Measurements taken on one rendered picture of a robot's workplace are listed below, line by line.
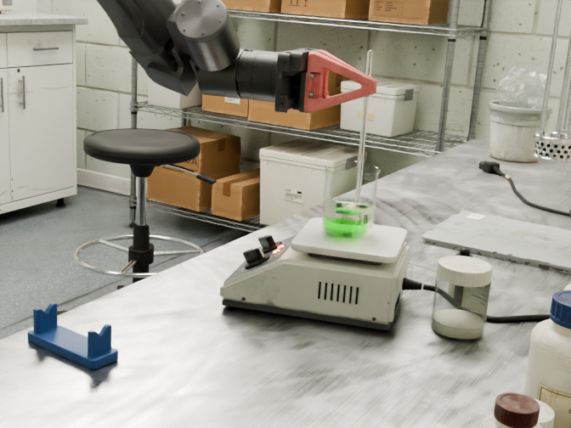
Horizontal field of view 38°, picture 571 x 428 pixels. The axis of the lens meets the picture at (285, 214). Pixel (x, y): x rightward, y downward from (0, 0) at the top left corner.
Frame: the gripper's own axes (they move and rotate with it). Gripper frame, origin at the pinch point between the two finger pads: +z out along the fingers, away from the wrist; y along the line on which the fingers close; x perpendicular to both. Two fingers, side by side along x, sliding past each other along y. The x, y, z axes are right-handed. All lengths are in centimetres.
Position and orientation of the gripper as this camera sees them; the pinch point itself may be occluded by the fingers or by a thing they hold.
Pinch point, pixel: (368, 86)
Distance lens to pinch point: 94.4
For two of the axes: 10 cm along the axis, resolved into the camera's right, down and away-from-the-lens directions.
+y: 3.2, -2.3, 9.2
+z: 9.5, 1.4, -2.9
